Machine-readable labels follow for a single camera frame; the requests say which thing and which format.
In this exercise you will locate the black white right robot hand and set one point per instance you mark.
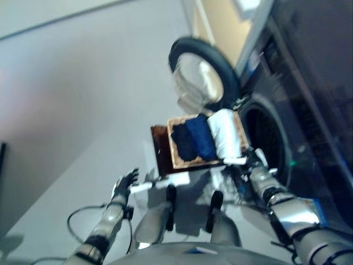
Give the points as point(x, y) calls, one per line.
point(256, 161)

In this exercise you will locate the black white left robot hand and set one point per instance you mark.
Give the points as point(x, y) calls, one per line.
point(122, 187)

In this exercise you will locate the white cloth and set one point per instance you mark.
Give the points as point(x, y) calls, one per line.
point(224, 132)

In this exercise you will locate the blue cloth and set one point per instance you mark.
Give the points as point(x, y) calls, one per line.
point(201, 138)

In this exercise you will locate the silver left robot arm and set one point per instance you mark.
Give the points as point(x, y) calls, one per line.
point(110, 218)

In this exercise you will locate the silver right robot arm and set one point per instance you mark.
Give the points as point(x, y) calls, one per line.
point(298, 212)

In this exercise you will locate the dark grey washing machine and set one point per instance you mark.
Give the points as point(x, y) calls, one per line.
point(317, 110)

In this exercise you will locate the silver left robot leg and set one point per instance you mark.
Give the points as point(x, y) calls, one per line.
point(154, 220)

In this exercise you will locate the silver robot leg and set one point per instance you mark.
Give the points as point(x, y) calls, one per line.
point(154, 220)
point(226, 229)

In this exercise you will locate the wicker laundry basket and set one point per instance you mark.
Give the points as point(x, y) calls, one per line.
point(193, 165)

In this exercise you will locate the silver right robot leg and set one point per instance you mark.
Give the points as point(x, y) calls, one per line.
point(226, 229)

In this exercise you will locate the black garment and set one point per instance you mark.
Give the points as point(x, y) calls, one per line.
point(183, 143)

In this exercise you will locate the grey robot torso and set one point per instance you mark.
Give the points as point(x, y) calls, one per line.
point(193, 254)

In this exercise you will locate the round glass washer door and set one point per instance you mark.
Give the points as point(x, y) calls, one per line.
point(198, 71)

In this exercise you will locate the white counter cabinet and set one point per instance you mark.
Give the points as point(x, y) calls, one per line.
point(220, 33)

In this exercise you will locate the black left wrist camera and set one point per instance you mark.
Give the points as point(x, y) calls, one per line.
point(129, 214)

